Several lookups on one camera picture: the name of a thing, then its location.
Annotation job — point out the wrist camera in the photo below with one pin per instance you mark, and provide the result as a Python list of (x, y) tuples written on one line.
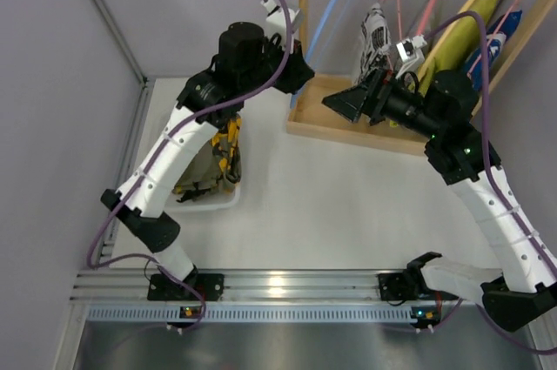
[(411, 54), (280, 15)]

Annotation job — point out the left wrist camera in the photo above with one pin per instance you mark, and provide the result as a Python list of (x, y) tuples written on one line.
[(280, 15)]

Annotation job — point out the camouflage trousers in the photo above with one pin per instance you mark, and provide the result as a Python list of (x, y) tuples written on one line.
[(216, 169)]

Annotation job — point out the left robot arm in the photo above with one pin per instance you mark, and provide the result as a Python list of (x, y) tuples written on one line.
[(249, 60)]

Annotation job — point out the wooden hanger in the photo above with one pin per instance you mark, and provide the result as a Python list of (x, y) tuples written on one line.
[(435, 49)]

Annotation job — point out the wooden clothes rack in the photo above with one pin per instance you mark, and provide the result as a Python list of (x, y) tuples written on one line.
[(308, 118)]

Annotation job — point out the grey slotted cable duct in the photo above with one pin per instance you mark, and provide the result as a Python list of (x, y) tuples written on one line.
[(222, 313)]

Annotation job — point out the blue white red trousers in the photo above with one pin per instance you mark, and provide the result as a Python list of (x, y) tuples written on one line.
[(506, 33)]

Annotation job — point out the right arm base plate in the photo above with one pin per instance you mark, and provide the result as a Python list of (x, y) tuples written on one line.
[(403, 286)]

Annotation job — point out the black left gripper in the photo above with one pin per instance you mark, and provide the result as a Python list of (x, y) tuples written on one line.
[(290, 72)]

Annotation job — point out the lime green trousers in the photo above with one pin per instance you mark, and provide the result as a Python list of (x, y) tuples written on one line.
[(459, 44)]

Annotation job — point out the pink padded hanger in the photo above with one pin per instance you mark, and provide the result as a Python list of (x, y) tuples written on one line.
[(433, 0)]

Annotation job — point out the aluminium rail base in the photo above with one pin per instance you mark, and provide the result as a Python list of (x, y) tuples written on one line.
[(242, 286)]

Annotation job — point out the white black printed trousers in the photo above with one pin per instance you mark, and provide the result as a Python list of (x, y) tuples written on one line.
[(374, 43)]

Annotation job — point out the grey trousers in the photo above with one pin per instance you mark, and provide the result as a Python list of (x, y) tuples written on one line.
[(434, 19)]

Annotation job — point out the clear plastic basket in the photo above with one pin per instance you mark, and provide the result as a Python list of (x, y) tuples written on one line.
[(212, 203)]

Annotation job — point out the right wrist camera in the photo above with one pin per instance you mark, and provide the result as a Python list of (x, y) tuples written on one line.
[(411, 54)]

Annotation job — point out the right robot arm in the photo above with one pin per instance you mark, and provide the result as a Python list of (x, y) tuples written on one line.
[(523, 287)]

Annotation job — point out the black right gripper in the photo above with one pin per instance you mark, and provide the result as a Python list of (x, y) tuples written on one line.
[(374, 96)]

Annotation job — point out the pink hanger under blue trousers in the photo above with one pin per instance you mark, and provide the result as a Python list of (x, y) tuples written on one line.
[(474, 69)]

